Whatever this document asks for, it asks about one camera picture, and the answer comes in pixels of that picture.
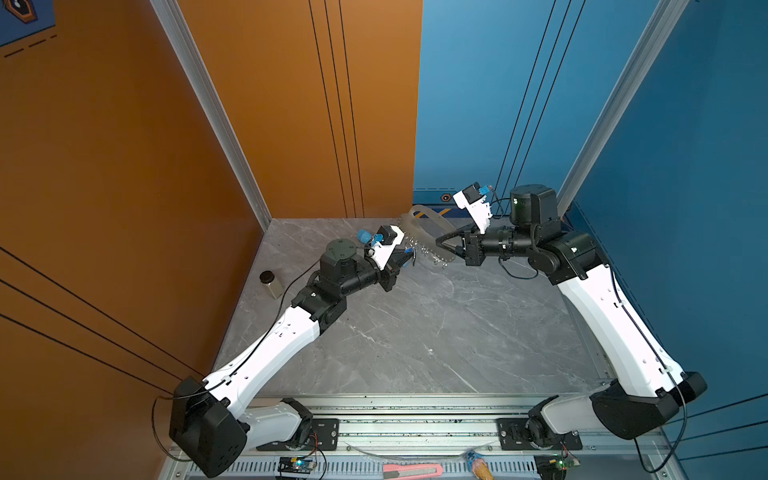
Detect left circuit board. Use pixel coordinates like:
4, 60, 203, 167
276, 457, 317, 479

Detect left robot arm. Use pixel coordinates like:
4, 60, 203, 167
167, 225, 414, 478

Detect silver split key rings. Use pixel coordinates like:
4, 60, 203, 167
403, 236, 452, 268

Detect right circuit board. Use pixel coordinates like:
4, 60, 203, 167
534, 456, 580, 480

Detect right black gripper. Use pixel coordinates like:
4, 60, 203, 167
436, 219, 537, 268

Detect circuit board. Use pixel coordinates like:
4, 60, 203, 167
534, 456, 580, 480
276, 457, 317, 479

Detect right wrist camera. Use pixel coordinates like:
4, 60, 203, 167
453, 182, 493, 234

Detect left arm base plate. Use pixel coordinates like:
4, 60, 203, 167
256, 418, 340, 452

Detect small brown jar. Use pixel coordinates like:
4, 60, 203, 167
259, 270, 284, 299

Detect toy ice cream cone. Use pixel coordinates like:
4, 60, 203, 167
465, 450, 494, 480

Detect blue toy microphone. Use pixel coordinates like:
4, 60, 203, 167
357, 229, 374, 245

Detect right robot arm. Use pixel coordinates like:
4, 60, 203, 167
436, 183, 708, 449

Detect pink utility knife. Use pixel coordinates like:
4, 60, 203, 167
382, 463, 444, 480

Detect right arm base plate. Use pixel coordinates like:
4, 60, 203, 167
496, 417, 583, 451

